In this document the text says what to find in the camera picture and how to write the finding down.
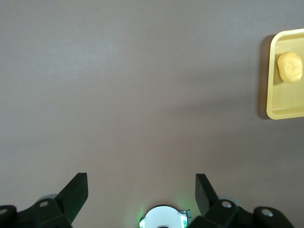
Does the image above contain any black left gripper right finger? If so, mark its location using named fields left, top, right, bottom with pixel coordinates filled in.
left=190, top=173, right=295, bottom=228

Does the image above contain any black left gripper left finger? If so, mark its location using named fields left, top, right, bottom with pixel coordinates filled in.
left=0, top=172, right=89, bottom=228

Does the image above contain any yellow potato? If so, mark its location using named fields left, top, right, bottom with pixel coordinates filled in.
left=277, top=51, right=303, bottom=84

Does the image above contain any yellow plastic tray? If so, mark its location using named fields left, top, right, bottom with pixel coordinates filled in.
left=266, top=28, right=304, bottom=120

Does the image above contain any brown table mat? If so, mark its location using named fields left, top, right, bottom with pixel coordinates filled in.
left=0, top=0, right=304, bottom=228

